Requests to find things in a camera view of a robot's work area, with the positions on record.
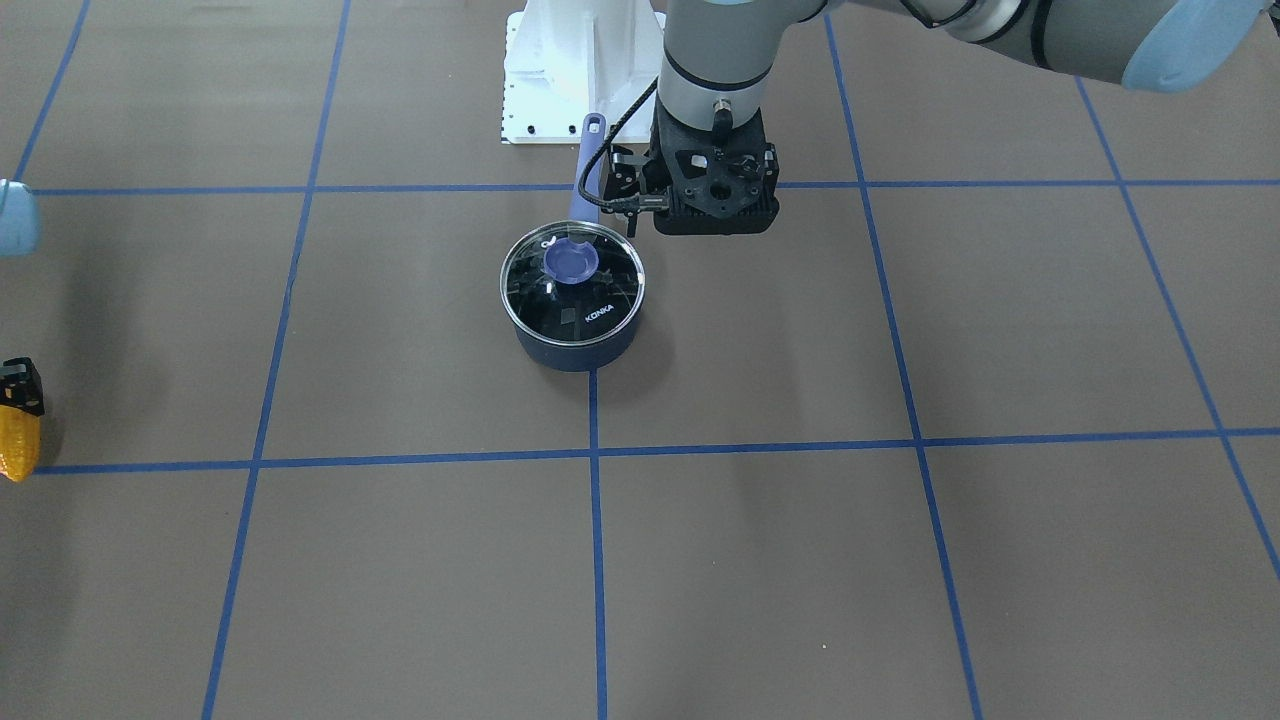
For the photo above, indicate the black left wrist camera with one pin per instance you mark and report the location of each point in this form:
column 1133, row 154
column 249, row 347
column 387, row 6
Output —
column 634, row 182

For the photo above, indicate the glass pot lid blue knob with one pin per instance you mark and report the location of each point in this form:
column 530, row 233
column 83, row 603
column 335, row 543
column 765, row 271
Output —
column 571, row 283

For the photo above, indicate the dark blue saucepan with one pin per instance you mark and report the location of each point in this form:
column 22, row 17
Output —
column 584, row 300

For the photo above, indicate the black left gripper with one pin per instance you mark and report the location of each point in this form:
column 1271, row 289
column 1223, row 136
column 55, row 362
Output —
column 626, row 177

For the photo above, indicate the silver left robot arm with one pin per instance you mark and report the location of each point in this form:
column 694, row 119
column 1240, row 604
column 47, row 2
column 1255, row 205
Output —
column 955, row 94

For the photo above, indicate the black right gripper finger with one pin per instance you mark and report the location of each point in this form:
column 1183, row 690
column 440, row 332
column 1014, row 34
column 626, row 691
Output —
column 21, row 386

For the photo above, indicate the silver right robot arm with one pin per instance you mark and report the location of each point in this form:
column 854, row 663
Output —
column 20, row 220

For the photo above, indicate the yellow corn cob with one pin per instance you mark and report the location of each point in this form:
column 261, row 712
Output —
column 21, row 443

